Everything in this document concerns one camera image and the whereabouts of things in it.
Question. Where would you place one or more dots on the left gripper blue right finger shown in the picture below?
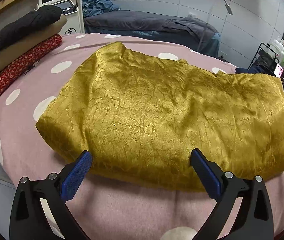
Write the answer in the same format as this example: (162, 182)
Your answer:
(223, 187)

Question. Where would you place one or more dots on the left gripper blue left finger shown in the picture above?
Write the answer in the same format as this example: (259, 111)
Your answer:
(58, 188)

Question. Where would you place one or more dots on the gold satin fur-lined coat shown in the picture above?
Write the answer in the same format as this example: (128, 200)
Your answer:
(141, 116)

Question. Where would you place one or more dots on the red floral folded cloth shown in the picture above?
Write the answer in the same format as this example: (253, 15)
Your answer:
(20, 65)

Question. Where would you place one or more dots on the tan folded garment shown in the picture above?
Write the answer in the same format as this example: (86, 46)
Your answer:
(12, 52)

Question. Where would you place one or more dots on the grey covered massage bed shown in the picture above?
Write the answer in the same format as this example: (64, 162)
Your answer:
(187, 31)

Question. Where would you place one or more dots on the black folded garment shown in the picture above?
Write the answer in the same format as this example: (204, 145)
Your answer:
(29, 23)

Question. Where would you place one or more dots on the blue crumpled cloth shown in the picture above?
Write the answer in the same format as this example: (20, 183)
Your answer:
(97, 7)

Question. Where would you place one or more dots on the white beauty machine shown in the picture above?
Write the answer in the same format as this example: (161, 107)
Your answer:
(72, 10)

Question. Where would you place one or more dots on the black wire trolley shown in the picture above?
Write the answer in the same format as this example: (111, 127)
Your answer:
(267, 61)

